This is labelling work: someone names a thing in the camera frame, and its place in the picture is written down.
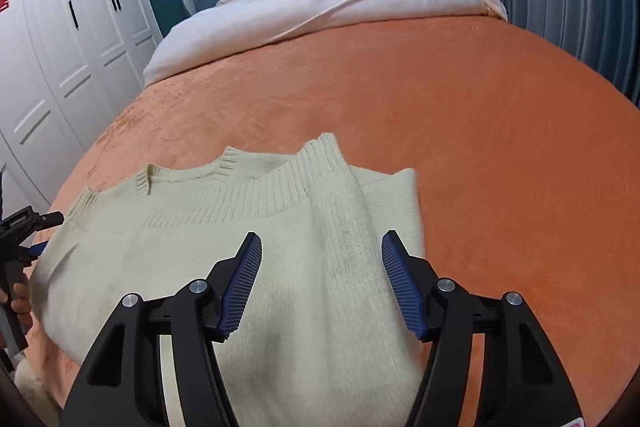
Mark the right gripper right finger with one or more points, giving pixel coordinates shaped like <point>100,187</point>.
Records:
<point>438,312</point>

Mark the person's left hand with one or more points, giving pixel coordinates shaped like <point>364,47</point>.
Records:
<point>21,304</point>

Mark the white wardrobe with red stickers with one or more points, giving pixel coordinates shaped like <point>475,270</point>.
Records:
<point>68,69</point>

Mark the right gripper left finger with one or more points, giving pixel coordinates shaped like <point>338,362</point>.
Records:
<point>205,312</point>

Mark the white pink duvet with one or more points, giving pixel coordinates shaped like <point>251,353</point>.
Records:
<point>236,26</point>

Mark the orange velvet bed blanket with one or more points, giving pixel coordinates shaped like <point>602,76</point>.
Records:
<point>500,158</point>

